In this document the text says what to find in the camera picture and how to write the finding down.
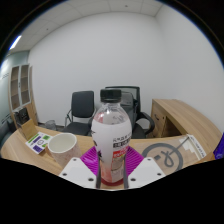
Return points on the white mug with orange print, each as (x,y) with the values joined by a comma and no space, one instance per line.
(63,148)

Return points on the clear bottle with pink drink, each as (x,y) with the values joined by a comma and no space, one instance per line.
(111,133)

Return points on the grey mesh office chair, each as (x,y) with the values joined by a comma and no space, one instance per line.
(136,123)

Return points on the grey waste bin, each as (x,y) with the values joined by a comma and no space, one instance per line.
(50,125)

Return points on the black office chair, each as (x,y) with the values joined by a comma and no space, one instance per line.
(82,105)

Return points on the ceiling light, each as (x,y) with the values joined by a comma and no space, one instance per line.
(15,42)

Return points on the black sofa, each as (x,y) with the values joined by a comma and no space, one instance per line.
(6,128)

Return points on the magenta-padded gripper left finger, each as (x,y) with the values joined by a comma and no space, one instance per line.
(77,171)

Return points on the colourful sticker sheet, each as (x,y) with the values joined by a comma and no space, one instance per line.
(39,142)

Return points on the brown cardboard box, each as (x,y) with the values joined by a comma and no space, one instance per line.
(30,130)

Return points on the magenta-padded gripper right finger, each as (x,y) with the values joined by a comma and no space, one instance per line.
(146,171)

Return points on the wooden side desk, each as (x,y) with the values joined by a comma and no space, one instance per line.
(186,115)

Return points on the wooden cabinet with glass doors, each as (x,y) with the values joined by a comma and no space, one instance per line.
(20,86)

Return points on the black box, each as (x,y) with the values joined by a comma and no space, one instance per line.
(21,116)

